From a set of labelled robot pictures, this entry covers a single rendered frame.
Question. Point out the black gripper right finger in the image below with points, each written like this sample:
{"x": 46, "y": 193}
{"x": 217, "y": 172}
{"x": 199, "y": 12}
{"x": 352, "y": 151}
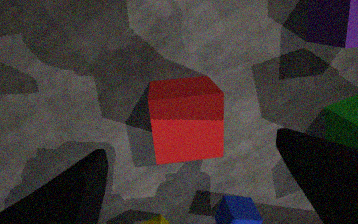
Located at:
{"x": 327, "y": 173}

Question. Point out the red block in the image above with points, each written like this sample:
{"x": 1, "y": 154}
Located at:
{"x": 187, "y": 119}

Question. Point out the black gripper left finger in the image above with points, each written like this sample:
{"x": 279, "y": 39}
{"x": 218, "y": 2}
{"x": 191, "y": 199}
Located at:
{"x": 73, "y": 197}

